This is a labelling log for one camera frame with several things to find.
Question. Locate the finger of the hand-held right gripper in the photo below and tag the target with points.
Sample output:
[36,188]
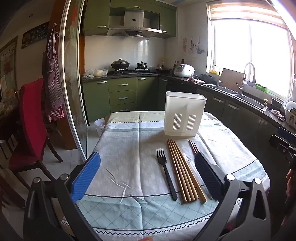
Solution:
[281,143]
[288,134]

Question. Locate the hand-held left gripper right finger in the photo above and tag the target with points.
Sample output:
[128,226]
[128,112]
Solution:
[208,178]

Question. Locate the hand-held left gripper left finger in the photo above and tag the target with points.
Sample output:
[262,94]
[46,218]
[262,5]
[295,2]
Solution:
[86,176]

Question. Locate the light wooden chopstick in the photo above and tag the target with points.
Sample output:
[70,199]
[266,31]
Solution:
[184,171]
[190,172]
[187,172]
[177,172]

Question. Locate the black plastic fork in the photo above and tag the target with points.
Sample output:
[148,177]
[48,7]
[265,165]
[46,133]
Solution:
[166,171]

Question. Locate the white plastic utensil holder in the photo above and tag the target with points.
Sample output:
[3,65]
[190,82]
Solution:
[182,109]

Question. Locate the hanging kitchen utensils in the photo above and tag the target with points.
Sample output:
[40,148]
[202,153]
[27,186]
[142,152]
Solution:
[193,46]

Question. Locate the person's right hand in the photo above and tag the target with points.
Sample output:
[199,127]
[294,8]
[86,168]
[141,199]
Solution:
[292,185]

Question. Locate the white dish rack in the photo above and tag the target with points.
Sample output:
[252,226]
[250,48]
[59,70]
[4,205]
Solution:
[291,113]

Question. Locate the crumpled rag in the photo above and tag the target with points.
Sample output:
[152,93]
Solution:
[277,114]

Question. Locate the white trash bin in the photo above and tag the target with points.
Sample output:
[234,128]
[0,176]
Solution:
[99,128]

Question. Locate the pale patterned tablecloth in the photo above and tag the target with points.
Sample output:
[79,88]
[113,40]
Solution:
[129,150]

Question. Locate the steel kitchen sink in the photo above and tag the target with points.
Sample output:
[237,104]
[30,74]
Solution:
[249,100]

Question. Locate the green plastic container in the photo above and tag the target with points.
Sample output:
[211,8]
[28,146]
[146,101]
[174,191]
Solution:
[262,88]

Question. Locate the tall steel faucet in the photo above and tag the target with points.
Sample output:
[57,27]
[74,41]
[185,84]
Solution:
[245,74]

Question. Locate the red chair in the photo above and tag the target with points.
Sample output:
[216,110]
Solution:
[30,120]

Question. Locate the wooden cutting board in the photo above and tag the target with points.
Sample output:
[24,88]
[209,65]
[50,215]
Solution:
[231,77]

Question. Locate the kitchen window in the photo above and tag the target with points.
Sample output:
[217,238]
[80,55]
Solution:
[254,53]

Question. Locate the green base cabinets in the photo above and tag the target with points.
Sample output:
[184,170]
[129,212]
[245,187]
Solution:
[122,92]

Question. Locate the checked apron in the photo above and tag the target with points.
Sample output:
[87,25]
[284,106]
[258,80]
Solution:
[53,88]

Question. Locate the sliding glass door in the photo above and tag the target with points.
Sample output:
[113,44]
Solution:
[72,81]

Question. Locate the small curved faucet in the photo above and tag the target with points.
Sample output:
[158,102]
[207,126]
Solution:
[215,69]

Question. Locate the pink cloth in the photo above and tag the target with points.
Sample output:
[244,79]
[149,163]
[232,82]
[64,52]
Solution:
[196,80]

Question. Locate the plastic bags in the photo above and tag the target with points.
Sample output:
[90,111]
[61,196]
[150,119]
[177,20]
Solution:
[96,73]

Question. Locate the white rice cooker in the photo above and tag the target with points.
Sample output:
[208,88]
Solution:
[183,70]

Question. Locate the gas cooktop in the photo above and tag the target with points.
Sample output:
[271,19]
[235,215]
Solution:
[134,71]

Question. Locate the black wok with lid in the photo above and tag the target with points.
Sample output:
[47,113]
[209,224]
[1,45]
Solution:
[119,64]

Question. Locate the condiment bottles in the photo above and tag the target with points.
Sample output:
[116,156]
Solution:
[178,64]

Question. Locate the steel range hood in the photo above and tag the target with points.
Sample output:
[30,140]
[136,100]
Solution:
[133,30]

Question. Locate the framed wall picture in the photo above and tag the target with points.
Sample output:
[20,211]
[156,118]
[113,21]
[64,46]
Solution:
[8,67]

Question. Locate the dark wall poster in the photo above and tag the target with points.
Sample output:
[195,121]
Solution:
[34,34]

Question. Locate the green wall cabinets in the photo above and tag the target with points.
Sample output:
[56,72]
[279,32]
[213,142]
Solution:
[97,16]

